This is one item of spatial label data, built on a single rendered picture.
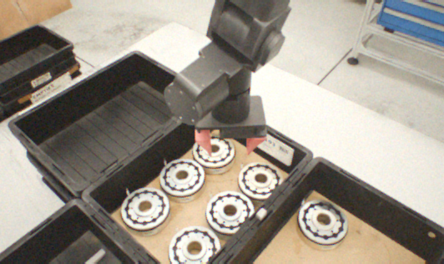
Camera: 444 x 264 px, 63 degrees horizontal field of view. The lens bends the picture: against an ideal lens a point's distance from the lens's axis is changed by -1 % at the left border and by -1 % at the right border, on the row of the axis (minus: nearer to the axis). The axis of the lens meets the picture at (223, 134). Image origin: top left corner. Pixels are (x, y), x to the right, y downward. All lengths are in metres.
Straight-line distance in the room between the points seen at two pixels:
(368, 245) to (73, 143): 0.74
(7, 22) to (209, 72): 2.94
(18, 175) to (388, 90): 2.15
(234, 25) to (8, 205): 0.86
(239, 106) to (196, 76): 0.11
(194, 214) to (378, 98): 1.87
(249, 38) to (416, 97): 2.25
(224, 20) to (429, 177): 0.88
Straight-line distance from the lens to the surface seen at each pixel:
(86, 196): 0.77
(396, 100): 2.54
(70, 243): 0.84
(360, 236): 0.84
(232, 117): 0.52
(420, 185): 1.15
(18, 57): 2.07
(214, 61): 0.44
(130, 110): 1.06
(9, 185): 1.18
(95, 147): 0.99
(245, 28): 0.42
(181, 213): 0.82
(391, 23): 2.55
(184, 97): 0.43
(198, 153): 0.88
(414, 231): 0.81
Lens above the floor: 1.54
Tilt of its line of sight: 47 degrees down
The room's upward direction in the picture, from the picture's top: straight up
